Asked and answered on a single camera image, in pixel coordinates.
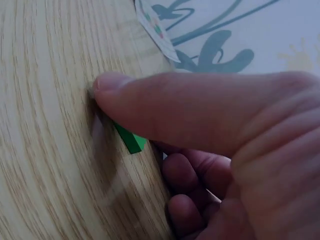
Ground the green plastic piece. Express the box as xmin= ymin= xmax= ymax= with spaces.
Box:
xmin=112 ymin=121 xmax=147 ymax=155

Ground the person's right hand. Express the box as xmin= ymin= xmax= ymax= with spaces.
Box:
xmin=92 ymin=70 xmax=320 ymax=240

